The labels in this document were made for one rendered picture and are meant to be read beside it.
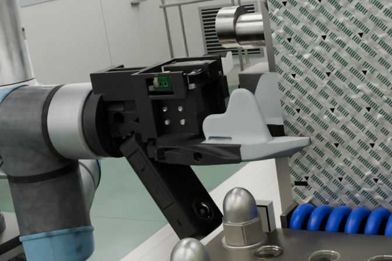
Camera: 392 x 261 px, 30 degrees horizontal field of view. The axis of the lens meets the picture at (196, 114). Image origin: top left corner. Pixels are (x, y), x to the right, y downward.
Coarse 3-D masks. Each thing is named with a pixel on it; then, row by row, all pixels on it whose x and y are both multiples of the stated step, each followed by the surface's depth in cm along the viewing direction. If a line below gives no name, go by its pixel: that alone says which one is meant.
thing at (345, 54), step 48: (336, 0) 56; (384, 0) 54; (288, 48) 59; (336, 48) 57; (384, 48) 55; (288, 96) 60; (336, 96) 58; (384, 96) 56; (336, 144) 59; (384, 144) 57; (336, 192) 60; (384, 192) 58
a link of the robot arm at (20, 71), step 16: (0, 0) 124; (16, 0) 127; (0, 16) 124; (16, 16) 126; (0, 32) 124; (16, 32) 126; (0, 48) 125; (16, 48) 126; (0, 64) 125; (16, 64) 126; (0, 80) 126; (16, 80) 126; (32, 80) 129
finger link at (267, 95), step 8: (272, 72) 63; (264, 80) 64; (272, 80) 64; (264, 88) 64; (272, 88) 64; (256, 96) 65; (264, 96) 64; (272, 96) 64; (264, 104) 64; (272, 104) 64; (280, 104) 64; (264, 112) 65; (272, 112) 64; (280, 112) 64; (272, 120) 64; (280, 120) 64; (272, 128) 64; (280, 128) 63; (272, 136) 64; (280, 136) 63
